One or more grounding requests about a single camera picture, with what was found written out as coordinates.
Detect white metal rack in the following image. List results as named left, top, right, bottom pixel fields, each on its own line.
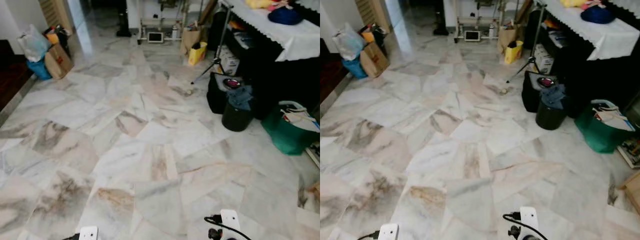
left=137, top=0, right=188, bottom=45
left=454, top=0, right=503, bottom=43

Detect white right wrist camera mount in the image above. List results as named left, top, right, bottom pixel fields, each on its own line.
left=220, top=209, right=241, bottom=240
left=519, top=206, right=540, bottom=240

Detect black floor stand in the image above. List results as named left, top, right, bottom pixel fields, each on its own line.
left=116, top=0, right=132, bottom=38

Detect white lace tablecloth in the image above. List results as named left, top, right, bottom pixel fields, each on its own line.
left=545, top=0, right=640, bottom=61
left=231, top=0, right=321, bottom=62

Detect black tripod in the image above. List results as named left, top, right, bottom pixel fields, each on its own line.
left=506, top=0, right=548, bottom=84
left=190, top=0, right=236, bottom=85

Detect blue grey cloth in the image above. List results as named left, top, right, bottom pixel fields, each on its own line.
left=227, top=86, right=254, bottom=111
left=541, top=84, right=567, bottom=108

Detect stack of books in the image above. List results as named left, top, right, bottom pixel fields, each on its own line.
left=617, top=137, right=640, bottom=168

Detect white cardboard box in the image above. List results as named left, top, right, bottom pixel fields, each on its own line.
left=219, top=45, right=241, bottom=76
left=533, top=44, right=555, bottom=75

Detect dark blue cap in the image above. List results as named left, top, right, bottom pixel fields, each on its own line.
left=267, top=7, right=304, bottom=26
left=580, top=5, right=616, bottom=25

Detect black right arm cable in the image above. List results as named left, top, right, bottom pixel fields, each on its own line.
left=502, top=212, right=551, bottom=240
left=204, top=215, right=252, bottom=240

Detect black bucket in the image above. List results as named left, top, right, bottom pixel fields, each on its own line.
left=221, top=100, right=253, bottom=133
left=535, top=99, right=567, bottom=131

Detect green tote bag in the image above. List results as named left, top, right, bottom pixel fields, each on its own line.
left=260, top=101, right=321, bottom=156
left=574, top=99, right=636, bottom=154

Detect blue bag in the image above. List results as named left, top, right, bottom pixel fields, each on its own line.
left=342, top=56, right=368, bottom=80
left=26, top=59, right=53, bottom=81

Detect white papers in tote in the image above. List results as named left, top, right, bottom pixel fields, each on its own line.
left=281, top=107, right=321, bottom=133
left=593, top=106, right=636, bottom=132

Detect white plastic bag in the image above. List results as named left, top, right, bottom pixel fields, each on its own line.
left=17, top=24, right=52, bottom=63
left=332, top=22, right=366, bottom=62

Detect yellow gift bag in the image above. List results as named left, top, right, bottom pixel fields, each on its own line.
left=504, top=40, right=524, bottom=65
left=188, top=41, right=208, bottom=66

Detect plain brown paper bag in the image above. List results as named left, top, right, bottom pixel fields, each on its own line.
left=180, top=26, right=203, bottom=56
left=497, top=25, right=521, bottom=55

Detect wooden slatted door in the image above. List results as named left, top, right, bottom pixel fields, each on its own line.
left=355, top=0, right=393, bottom=28
left=39, top=0, right=75, bottom=28

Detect large black bag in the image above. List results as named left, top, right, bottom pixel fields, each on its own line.
left=521, top=71, right=558, bottom=113
left=206, top=72, right=246, bottom=115

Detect small black bag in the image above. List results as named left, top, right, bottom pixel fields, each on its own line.
left=369, top=23, right=387, bottom=48
left=54, top=25, right=72, bottom=51

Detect black furniture under tablecloth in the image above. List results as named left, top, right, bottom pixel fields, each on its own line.
left=209, top=10, right=321, bottom=121
left=524, top=10, right=640, bottom=118

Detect brown paper bag red print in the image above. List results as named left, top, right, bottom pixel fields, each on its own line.
left=44, top=42, right=75, bottom=80
left=359, top=41, right=391, bottom=78

